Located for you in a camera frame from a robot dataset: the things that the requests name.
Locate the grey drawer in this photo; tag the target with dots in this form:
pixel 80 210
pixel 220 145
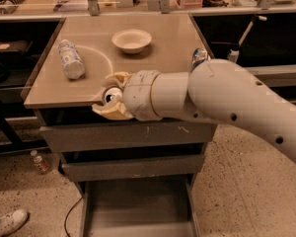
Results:
pixel 125 134
pixel 146 207
pixel 134 168

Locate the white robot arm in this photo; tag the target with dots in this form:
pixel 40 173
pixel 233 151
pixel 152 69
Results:
pixel 215 91

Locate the grey drawer cabinet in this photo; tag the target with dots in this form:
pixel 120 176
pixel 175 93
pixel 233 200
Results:
pixel 57 100

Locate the grey top drawer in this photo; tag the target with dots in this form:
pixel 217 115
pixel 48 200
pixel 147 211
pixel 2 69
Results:
pixel 125 134

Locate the metal post left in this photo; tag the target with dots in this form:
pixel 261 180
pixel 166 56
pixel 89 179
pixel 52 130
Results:
pixel 92 0

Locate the grey middle drawer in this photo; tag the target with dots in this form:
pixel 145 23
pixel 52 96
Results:
pixel 134 168

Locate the white sneaker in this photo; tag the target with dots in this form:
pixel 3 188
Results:
pixel 12 221

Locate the red coke can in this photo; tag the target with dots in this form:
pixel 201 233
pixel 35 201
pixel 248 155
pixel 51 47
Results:
pixel 111 93

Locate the white paper bowl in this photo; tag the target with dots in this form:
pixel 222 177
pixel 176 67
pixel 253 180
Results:
pixel 131 41

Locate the blue pepsi can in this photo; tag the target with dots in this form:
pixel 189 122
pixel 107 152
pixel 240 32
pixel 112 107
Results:
pixel 199 55

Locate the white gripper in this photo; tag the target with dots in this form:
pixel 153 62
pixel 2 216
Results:
pixel 138 94

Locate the small bottle on floor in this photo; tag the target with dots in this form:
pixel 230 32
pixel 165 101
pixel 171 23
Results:
pixel 40 162

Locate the grey bottom drawer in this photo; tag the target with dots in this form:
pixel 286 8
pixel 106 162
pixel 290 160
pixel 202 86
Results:
pixel 146 207

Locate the clear plastic water bottle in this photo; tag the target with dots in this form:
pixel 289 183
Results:
pixel 71 61

